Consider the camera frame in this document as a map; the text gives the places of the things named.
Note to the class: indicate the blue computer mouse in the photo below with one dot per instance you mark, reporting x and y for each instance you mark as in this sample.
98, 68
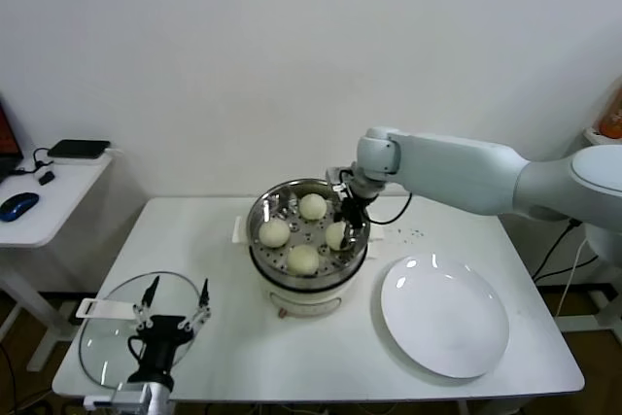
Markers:
19, 205

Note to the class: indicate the stainless steel steamer basket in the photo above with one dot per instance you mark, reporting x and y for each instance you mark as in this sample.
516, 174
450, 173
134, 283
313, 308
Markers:
340, 262

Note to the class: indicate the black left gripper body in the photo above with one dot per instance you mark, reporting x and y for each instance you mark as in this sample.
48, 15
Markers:
158, 342

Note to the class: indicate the white side shelf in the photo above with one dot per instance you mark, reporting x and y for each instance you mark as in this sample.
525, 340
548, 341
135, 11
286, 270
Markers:
597, 135

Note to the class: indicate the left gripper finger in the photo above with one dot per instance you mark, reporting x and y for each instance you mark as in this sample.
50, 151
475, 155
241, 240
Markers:
142, 316
199, 314

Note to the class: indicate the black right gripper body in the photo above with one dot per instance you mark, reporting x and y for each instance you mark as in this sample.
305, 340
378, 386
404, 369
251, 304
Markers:
354, 211

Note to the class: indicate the orange plastic bag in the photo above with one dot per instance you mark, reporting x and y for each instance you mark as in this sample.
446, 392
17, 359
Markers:
613, 121

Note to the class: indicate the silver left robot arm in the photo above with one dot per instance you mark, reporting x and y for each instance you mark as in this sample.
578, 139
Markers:
159, 400

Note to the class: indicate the small black adapter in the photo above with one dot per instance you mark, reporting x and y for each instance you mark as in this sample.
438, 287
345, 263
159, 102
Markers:
47, 178

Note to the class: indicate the white electric cooker pot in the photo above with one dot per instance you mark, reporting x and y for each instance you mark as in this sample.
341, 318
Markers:
301, 300

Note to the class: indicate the white side desk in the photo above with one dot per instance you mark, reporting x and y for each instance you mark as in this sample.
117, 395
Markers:
58, 206

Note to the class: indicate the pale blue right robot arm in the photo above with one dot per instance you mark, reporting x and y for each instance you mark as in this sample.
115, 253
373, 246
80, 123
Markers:
461, 167

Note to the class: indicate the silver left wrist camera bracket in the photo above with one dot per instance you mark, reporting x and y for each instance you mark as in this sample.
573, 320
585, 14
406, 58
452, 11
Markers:
124, 398

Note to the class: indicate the white round plate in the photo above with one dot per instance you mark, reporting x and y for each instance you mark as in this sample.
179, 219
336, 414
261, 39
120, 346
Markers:
444, 318

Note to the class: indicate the white steamed baozi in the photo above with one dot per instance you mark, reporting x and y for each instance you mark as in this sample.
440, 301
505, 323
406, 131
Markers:
312, 207
334, 236
274, 234
303, 260

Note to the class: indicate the flat black device box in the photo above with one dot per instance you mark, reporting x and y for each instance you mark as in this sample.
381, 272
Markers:
80, 148

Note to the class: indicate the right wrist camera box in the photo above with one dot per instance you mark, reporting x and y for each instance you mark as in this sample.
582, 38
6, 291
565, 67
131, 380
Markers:
335, 176

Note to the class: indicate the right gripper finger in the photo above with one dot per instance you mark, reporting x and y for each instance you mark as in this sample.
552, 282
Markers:
340, 196
347, 239

